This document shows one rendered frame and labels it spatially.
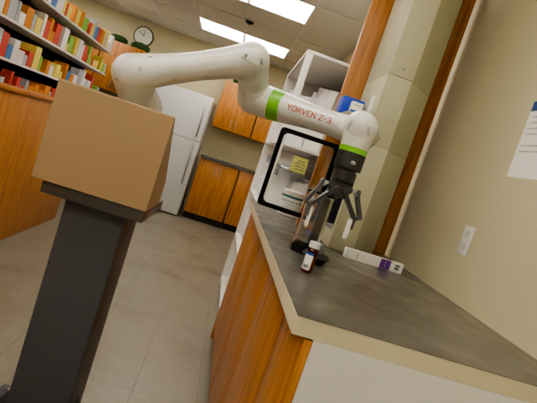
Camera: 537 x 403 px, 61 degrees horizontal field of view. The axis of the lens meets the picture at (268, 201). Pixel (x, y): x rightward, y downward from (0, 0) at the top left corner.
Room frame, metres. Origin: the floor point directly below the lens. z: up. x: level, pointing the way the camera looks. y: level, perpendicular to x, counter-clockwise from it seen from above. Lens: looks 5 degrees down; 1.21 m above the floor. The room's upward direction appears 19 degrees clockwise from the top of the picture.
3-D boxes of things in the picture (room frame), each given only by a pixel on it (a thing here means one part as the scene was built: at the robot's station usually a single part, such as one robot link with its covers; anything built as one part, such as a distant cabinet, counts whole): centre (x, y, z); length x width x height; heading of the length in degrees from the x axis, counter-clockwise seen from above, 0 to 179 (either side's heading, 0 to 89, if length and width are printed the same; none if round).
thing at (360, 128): (1.51, -0.21, 1.39); 0.13 x 0.11 x 0.14; 165
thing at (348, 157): (1.50, -0.21, 1.29); 0.12 x 0.09 x 0.06; 7
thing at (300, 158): (2.27, -0.10, 1.19); 0.30 x 0.01 x 0.40; 90
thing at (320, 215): (1.62, -0.17, 1.06); 0.11 x 0.11 x 0.21
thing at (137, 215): (1.56, 0.53, 0.92); 0.32 x 0.32 x 0.04; 5
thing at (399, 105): (2.13, -0.41, 1.33); 0.32 x 0.25 x 0.77; 7
